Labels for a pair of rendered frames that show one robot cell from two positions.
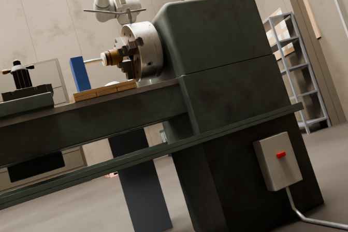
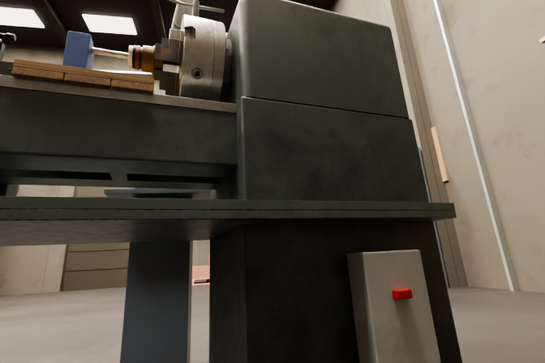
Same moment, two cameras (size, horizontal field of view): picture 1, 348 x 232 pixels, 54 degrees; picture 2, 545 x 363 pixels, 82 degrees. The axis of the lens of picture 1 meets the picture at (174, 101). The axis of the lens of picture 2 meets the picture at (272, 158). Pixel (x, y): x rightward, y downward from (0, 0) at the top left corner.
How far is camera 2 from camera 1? 96 cm
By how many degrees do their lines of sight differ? 13
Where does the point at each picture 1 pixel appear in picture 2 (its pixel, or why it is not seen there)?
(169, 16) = (248, 7)
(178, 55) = (246, 65)
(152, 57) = (204, 64)
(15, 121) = not seen: outside the picture
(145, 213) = (148, 342)
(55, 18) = not seen: hidden behind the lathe
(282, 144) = (407, 274)
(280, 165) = (398, 318)
